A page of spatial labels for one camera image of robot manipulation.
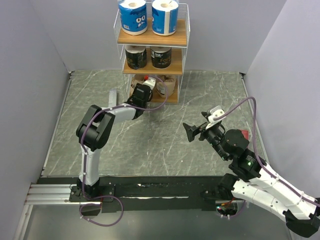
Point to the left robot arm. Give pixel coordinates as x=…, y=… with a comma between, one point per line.
x=95, y=128

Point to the brown paper roll with drawing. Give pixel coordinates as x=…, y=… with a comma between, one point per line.
x=136, y=79

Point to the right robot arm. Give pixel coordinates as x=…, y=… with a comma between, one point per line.
x=255, y=181

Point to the brown paper roll with label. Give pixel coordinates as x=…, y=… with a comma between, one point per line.
x=168, y=88

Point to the red and silver box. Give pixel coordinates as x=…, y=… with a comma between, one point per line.
x=245, y=133

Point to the black-wrapped paper roll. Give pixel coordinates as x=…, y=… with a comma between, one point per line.
x=161, y=57
x=136, y=56

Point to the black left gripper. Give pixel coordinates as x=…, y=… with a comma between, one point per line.
x=134, y=93

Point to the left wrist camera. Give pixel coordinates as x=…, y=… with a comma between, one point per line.
x=149, y=81

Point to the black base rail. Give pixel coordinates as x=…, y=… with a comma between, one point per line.
x=150, y=193

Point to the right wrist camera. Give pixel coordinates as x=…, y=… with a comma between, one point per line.
x=215, y=115

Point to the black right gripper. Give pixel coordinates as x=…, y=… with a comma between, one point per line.
x=191, y=131

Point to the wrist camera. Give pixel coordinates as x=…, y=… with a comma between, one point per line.
x=149, y=81
x=215, y=115

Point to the blue-wrapped paper towel roll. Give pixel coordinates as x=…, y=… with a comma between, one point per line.
x=164, y=16

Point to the blue cartoon paper towel roll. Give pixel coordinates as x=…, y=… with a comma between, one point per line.
x=133, y=16

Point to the silver Protefix box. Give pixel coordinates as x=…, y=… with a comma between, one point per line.
x=113, y=98

